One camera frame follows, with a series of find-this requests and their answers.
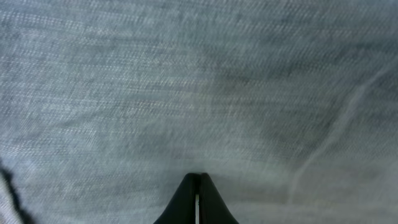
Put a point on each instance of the light blue denim shorts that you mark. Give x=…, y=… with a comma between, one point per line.
x=290, y=106

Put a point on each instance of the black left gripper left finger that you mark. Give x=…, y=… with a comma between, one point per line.
x=181, y=208

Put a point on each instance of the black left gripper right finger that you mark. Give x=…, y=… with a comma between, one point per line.
x=212, y=209

